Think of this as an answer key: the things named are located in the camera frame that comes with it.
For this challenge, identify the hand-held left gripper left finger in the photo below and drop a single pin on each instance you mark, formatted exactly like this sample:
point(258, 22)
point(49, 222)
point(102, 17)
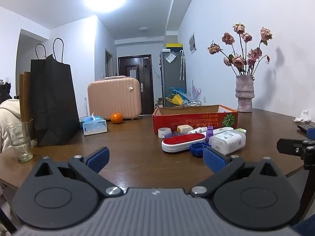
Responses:
point(98, 158)

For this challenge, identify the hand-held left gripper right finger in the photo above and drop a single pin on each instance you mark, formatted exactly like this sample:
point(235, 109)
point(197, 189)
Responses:
point(214, 159)

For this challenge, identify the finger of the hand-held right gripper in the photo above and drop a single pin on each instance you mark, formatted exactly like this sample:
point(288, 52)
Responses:
point(290, 146)
point(311, 134)

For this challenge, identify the dark blue ribbed cap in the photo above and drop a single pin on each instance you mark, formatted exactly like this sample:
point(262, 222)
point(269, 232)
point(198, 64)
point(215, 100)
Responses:
point(198, 148)

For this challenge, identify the white plastic container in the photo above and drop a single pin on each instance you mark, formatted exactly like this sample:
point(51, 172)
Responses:
point(226, 142)

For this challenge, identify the purple plastic cap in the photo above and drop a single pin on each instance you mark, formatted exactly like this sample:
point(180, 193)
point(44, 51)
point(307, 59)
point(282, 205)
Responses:
point(210, 132)

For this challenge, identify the red and white lint brush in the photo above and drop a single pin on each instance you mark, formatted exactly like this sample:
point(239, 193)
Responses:
point(182, 140)

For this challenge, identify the red cardboard box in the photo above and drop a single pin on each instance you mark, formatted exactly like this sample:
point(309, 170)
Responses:
point(192, 120)

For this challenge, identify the black flat device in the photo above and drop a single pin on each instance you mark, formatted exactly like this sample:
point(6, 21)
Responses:
point(306, 127)

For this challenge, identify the crumpled white tissue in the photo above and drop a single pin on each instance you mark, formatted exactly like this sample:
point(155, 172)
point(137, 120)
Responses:
point(303, 118)

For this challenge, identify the blue tissue pack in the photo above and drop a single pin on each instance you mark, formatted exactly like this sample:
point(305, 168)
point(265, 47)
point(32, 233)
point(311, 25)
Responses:
point(94, 126)

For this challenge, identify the white bottle with dark label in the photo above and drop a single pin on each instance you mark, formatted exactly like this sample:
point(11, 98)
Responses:
point(196, 130)

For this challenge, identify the dark pole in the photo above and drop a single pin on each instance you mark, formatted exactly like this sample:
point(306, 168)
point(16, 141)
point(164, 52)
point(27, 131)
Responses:
point(304, 191)

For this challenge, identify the green spray bottle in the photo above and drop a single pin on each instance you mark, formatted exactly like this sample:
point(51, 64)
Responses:
point(240, 130)

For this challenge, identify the beige square box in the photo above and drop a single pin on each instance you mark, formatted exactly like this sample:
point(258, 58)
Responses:
point(184, 128)

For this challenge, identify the orange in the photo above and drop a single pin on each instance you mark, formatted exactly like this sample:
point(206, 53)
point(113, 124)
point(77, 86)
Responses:
point(116, 118)

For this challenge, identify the purple rimmed jar lid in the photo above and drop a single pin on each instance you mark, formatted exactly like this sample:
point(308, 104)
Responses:
point(170, 135)

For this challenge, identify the white tape roll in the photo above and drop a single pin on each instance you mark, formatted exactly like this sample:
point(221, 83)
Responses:
point(164, 132)

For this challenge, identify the clear jars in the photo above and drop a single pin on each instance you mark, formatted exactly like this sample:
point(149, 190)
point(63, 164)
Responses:
point(193, 103)

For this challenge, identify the pink ribbed suitcase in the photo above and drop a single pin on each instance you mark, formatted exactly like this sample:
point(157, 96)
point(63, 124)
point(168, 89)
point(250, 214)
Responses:
point(113, 98)

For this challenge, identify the pink ceramic vase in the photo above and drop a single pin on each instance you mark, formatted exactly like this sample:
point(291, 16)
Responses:
point(244, 93)

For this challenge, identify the yellow watering can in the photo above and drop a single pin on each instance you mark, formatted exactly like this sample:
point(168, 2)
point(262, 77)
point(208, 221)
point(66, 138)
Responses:
point(176, 100)

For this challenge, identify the black paper bag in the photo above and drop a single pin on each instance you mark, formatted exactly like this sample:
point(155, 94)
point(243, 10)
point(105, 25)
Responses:
point(54, 103)

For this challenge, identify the blue cloth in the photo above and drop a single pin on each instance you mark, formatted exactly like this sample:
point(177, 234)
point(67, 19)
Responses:
point(307, 227)

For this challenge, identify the clear drinking glass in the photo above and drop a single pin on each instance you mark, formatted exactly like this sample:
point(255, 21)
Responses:
point(21, 150)

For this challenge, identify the blue plastic rack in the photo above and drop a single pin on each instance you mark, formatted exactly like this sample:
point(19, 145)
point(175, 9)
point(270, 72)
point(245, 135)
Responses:
point(178, 90)

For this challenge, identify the small cardboard box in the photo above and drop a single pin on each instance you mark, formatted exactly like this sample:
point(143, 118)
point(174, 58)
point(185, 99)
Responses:
point(159, 103)

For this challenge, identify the dark brown entrance door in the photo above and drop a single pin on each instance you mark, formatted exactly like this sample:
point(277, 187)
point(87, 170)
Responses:
point(135, 88)

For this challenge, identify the grey refrigerator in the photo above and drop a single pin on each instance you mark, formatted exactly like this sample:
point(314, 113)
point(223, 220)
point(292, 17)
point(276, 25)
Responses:
point(172, 78)

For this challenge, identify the brown paper bag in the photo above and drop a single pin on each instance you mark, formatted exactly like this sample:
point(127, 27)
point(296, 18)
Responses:
point(24, 98)

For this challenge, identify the grey side door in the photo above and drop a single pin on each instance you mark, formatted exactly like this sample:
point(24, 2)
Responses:
point(109, 64)

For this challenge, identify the beige jacket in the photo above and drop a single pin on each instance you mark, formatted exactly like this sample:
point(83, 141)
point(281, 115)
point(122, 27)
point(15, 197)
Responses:
point(8, 123)

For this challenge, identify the folded white umbrella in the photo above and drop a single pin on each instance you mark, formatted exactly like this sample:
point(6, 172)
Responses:
point(182, 66)

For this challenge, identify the dried pink roses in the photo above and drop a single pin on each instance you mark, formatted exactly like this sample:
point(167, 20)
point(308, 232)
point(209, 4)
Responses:
point(238, 60)

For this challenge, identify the paper sheet on refrigerator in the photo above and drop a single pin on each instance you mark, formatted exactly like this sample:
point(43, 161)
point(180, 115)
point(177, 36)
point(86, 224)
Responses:
point(170, 57)

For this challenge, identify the dark cloth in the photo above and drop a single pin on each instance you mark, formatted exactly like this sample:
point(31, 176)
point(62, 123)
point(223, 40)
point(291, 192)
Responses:
point(5, 92)

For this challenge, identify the yellow box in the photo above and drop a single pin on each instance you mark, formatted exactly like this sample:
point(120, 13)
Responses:
point(174, 46)

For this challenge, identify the small ceiling fixture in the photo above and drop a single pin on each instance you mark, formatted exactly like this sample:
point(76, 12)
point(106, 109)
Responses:
point(143, 29)

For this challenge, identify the wall picture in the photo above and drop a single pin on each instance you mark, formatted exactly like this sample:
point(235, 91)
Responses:
point(193, 43)

